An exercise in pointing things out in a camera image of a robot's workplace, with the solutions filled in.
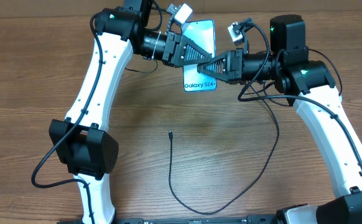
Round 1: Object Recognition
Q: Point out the blue Galaxy smartphone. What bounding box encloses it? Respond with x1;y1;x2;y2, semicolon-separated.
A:
182;19;217;92

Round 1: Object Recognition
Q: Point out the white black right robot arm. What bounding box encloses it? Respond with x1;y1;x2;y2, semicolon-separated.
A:
197;14;362;223

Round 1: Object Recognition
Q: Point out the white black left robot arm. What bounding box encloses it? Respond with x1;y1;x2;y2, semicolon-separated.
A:
49;1;215;223

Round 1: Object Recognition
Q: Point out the black USB charging cable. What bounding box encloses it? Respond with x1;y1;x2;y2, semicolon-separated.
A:
167;83;343;216

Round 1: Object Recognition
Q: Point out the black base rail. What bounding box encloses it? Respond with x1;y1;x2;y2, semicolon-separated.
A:
56;213;281;224

